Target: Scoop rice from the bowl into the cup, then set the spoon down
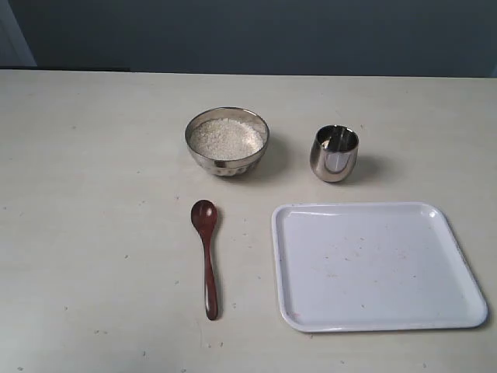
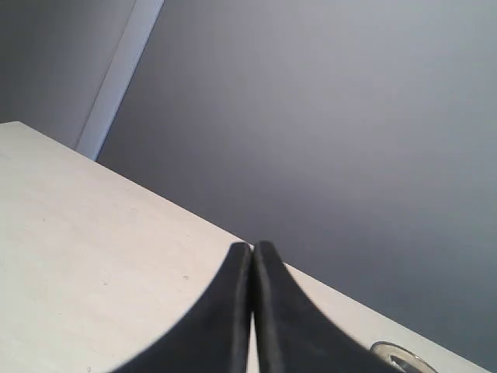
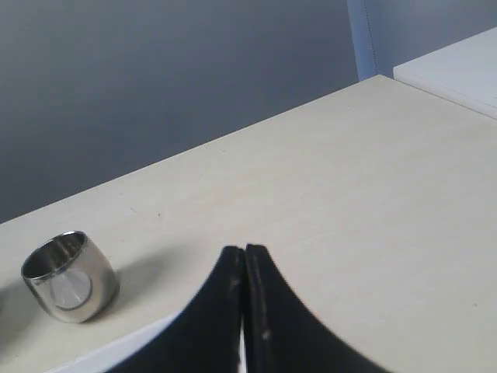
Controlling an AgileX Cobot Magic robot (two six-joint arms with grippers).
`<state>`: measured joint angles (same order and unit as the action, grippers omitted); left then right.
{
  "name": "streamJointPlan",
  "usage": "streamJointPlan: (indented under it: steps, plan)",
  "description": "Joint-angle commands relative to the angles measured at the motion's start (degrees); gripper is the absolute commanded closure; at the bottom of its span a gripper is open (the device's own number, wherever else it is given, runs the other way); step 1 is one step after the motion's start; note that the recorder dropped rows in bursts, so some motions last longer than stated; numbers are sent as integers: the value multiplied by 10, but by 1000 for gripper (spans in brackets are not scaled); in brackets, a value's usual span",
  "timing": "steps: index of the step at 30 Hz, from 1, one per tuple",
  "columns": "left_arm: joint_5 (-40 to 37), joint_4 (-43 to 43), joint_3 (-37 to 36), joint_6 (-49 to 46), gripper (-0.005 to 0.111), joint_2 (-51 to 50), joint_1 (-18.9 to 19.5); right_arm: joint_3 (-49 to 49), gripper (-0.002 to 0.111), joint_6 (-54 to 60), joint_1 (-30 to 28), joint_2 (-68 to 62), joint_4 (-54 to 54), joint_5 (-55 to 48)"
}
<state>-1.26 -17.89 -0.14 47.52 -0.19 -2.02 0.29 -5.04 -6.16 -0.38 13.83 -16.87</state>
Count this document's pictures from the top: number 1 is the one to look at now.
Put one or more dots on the steel bowl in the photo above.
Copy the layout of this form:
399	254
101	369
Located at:
233	167

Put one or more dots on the white plastic tray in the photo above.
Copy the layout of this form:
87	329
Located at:
362	267

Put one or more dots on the dark wooden spoon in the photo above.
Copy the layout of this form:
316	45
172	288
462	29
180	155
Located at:
204	219

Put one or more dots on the shiny steel cup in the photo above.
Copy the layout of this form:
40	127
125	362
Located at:
333	153

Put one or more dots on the white rice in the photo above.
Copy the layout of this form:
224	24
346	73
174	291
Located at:
225	140

